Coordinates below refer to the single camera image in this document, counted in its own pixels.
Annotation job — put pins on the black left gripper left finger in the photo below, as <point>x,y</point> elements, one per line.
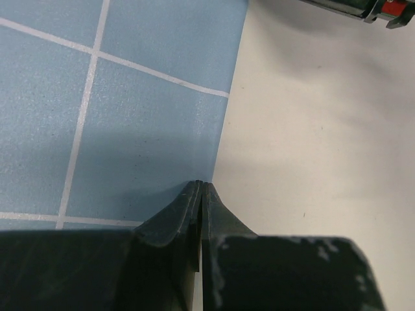
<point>151,267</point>

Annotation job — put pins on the blue grid placemat cloth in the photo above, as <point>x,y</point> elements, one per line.
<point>108,108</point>

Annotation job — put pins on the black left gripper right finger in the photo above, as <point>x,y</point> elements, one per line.
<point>246,271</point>

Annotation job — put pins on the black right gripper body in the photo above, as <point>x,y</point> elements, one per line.
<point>398,13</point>

